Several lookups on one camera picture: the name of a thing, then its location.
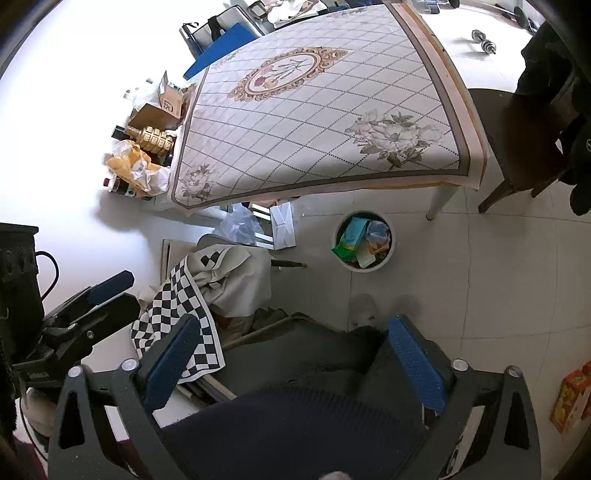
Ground person's grey shoe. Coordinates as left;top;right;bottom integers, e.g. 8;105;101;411
348;294;382;331

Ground white paper bag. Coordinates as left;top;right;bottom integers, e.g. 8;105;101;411
270;200;297;250

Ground dark wooden chair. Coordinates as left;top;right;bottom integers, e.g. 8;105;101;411
468;88;583;214

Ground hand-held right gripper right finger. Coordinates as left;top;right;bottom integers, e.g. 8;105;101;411
388;314;542;480

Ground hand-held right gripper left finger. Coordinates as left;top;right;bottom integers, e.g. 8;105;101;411
47;314;218;480

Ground brown cardboard box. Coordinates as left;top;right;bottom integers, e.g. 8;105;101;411
127;71;197;132

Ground yellowish plastic bag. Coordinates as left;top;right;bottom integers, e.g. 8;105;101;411
105;140;172;195

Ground patterned tablecloth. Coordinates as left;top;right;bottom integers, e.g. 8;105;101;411
171;2;489;217

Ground dark wine bottle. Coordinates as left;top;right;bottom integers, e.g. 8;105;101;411
102;178;139;197

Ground black white checkered cloth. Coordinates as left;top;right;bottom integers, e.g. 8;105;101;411
130;244;252;384

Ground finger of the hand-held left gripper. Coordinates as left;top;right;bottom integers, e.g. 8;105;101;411
46;294;141;365
44;271;136;326

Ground white round trash bin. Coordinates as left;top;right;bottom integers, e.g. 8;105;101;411
332;210;397;275

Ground black jacket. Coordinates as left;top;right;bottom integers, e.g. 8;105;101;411
515;0;591;217

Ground clear plastic bag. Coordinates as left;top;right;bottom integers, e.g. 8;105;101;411
217;203;264;245

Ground blue board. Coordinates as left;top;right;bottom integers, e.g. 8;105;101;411
183;24;259;80

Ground wooden frame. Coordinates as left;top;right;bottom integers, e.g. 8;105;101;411
178;311;301;404

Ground metal dumbbell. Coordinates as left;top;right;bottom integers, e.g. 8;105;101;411
471;29;498;54

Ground person's navy sweater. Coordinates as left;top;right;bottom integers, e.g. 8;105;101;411
161;387;428;480

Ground beige tote bag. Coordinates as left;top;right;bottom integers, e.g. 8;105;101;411
270;0;324;24

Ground blue plastic bag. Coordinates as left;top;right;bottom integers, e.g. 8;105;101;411
367;220;391;245

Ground black cable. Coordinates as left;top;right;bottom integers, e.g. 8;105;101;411
36;250;60;298

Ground orange snack box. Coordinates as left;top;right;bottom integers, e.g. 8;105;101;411
549;362;591;435

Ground beige cloth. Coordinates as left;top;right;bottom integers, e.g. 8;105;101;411
196;233;273;319

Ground gold embossed bottle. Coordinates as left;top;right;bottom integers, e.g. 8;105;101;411
127;124;178;155

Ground white chair with black frame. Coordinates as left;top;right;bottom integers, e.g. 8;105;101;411
179;7;269;61

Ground person's grey trousers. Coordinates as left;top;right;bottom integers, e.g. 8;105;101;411
217;316;446;414

